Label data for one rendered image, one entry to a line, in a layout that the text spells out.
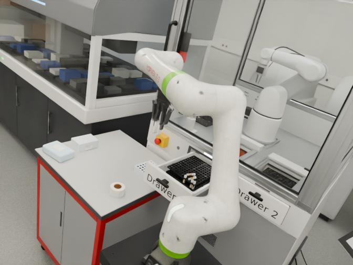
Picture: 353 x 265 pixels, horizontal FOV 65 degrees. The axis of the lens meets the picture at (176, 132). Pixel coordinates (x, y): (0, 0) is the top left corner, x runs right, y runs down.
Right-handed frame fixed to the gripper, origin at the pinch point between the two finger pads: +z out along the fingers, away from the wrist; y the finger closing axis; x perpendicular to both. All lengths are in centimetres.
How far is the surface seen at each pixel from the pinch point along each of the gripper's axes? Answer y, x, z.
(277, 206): -67, -13, 12
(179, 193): -32.8, 17.4, 13.1
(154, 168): -15.6, 16.7, 10.3
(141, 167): 0.4, 6.2, 22.9
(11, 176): 129, 19, 103
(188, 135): -9.4, -17.1, 3.9
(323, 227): -94, -170, 102
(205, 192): -37.9, 2.9, 15.8
